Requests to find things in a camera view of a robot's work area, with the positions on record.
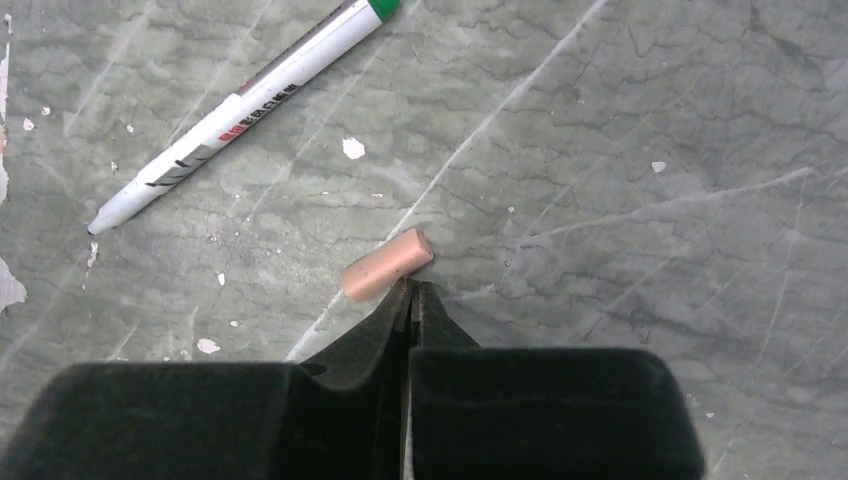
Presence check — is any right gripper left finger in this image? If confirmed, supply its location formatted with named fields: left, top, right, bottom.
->
left=1, top=279, right=414, bottom=479

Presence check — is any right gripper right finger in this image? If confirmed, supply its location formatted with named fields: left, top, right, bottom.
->
left=409, top=282, right=706, bottom=479

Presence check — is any white pen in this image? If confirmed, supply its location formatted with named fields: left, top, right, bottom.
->
left=87, top=0, right=400, bottom=235

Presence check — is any orange pen cap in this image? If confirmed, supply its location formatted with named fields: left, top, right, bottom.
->
left=342, top=228, right=434, bottom=302

